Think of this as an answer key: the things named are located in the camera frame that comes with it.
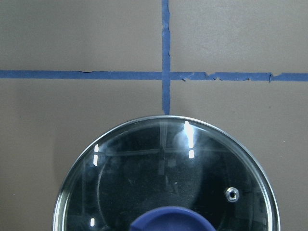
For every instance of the glass pot lid blue knob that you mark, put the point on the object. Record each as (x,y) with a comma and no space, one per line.
(166,173)

